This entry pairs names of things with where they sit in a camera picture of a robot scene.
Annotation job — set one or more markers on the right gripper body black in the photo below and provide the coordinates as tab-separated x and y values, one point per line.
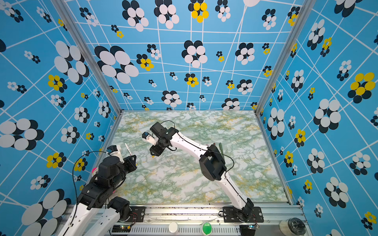
159	148

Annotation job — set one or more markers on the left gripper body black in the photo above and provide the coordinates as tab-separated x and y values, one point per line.
129	165

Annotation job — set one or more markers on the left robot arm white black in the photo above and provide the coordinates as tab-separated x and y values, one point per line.
111	174

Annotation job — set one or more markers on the plush toy pink green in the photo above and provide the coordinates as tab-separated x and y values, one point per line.
94	172

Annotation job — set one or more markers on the white push button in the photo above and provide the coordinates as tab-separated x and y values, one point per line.
173	228

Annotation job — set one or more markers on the green push button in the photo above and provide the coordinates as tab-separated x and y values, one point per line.
206	229

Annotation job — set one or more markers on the tape roll spool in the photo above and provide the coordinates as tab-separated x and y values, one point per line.
293	227

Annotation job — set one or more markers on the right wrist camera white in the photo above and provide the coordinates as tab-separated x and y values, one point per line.
149	138

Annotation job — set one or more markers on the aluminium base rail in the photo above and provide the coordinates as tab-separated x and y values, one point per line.
222	217

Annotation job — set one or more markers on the left aluminium corner post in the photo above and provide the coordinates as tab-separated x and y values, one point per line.
78	38

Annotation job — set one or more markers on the aluminium corner post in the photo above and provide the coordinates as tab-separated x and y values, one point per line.
291	40
78	38

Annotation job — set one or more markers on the right aluminium corner post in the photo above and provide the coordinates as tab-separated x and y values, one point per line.
291	40

